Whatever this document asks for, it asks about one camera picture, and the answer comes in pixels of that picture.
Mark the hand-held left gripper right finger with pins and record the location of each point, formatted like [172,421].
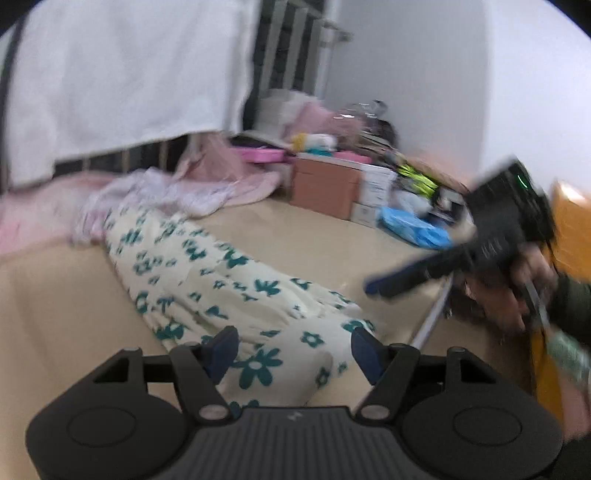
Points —
[367,355]

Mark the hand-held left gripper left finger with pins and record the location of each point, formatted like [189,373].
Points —
[224,353]

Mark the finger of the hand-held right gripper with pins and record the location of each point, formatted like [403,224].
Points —
[415,277]

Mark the cream floral pants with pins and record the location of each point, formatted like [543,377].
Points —
[194,272]

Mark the person's right hand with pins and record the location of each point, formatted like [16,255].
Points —
[503,300]

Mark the blue plastic bag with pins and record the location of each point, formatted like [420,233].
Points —
[413,228]

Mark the orange cloth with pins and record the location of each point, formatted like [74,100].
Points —
[572,221]

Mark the white cardboard box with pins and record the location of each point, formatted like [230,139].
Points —
[376,189]

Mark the neon yellow striped item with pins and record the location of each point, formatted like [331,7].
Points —
[418,180]

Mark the brown cardboard box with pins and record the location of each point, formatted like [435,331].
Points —
[323,187]

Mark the clear plastic bag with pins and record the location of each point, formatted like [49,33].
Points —
[364,115]

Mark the yellow plush toy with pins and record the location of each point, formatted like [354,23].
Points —
[311,142]

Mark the pink printed blanket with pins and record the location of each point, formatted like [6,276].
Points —
[152,194]

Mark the pink flat case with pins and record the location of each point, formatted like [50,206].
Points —
[263,153]

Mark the white hanging sheet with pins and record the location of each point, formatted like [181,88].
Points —
[120,78]

